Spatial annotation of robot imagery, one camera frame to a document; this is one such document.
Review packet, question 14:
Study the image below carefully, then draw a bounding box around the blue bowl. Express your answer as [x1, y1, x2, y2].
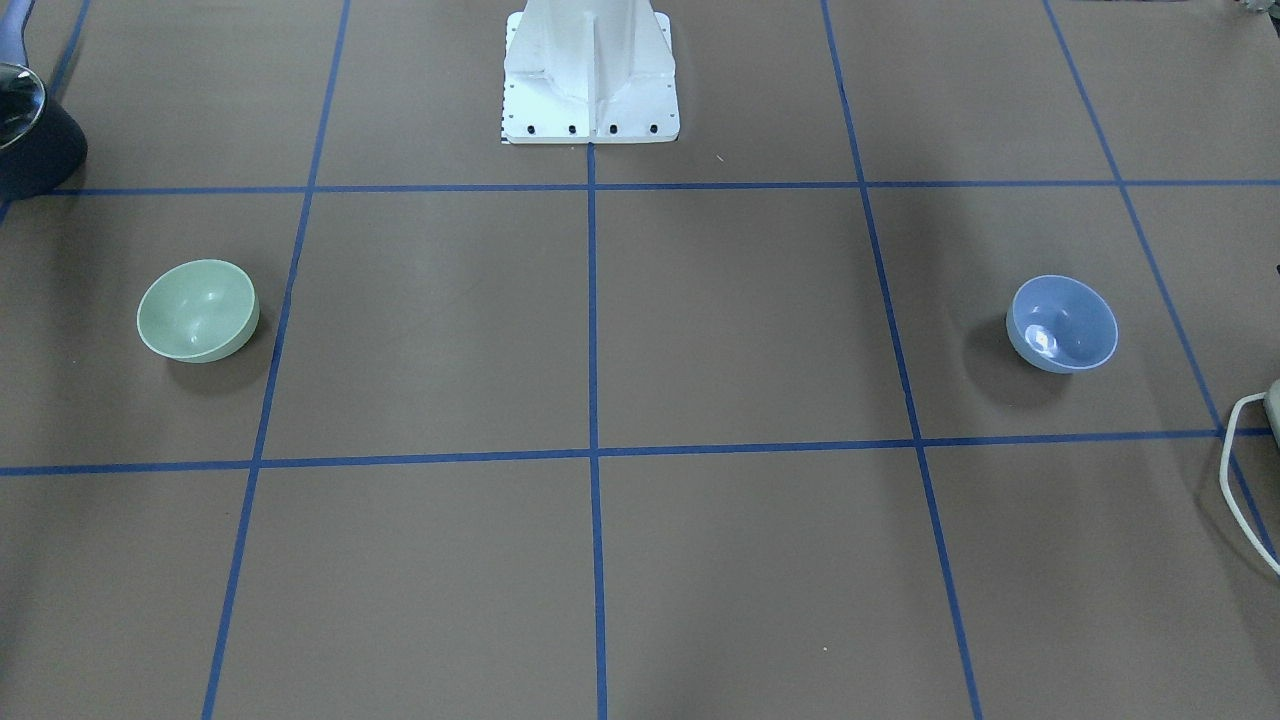
[1005, 275, 1119, 375]

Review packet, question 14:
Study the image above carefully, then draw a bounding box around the green bowl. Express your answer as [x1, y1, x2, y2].
[134, 258, 261, 364]

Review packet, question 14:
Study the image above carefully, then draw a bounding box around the white chrome toaster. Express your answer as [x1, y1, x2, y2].
[1262, 379, 1280, 446]

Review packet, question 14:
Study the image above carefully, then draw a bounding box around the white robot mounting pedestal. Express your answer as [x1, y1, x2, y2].
[500, 1, 681, 145]

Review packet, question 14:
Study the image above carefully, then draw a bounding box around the white toaster power cable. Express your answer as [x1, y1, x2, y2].
[1219, 392, 1280, 578]

